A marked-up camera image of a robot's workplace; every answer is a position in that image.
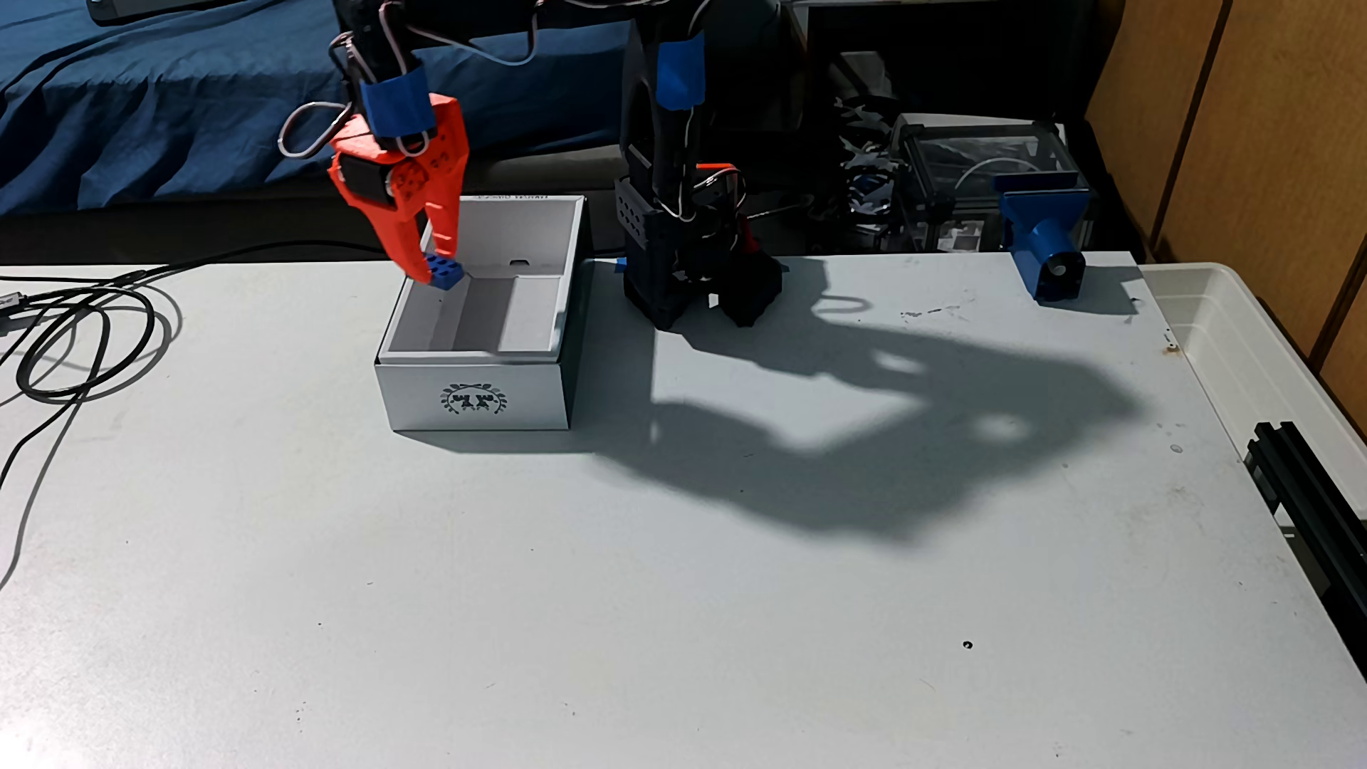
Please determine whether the white cardboard box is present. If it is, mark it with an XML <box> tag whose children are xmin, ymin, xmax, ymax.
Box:
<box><xmin>374</xmin><ymin>194</ymin><xmax>592</xmax><ymax>434</ymax></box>

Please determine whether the blue bed sheet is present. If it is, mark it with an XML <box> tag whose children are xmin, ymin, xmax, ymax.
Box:
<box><xmin>0</xmin><ymin>0</ymin><xmax>655</xmax><ymax>218</ymax></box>

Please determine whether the white plastic bin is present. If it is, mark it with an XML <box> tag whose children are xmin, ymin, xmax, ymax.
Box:
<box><xmin>1137</xmin><ymin>261</ymin><xmax>1367</xmax><ymax>503</ymax></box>

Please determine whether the wooden cabinet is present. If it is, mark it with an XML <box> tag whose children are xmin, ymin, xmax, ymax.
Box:
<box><xmin>1084</xmin><ymin>0</ymin><xmax>1367</xmax><ymax>429</ymax></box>

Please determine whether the black aluminium extrusion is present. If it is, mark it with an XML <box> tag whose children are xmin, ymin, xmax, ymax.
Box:
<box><xmin>1244</xmin><ymin>422</ymin><xmax>1367</xmax><ymax>674</ymax></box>

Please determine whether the black coiled cable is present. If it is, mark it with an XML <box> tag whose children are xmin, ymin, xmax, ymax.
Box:
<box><xmin>0</xmin><ymin>240</ymin><xmax>418</xmax><ymax>591</ymax></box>

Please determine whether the clear box with black frame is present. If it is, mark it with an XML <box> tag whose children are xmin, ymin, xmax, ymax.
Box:
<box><xmin>891</xmin><ymin>115</ymin><xmax>1082</xmax><ymax>256</ymax></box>

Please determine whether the blue printed clamp mount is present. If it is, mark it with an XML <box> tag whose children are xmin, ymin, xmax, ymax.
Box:
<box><xmin>995</xmin><ymin>176</ymin><xmax>1096</xmax><ymax>305</ymax></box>

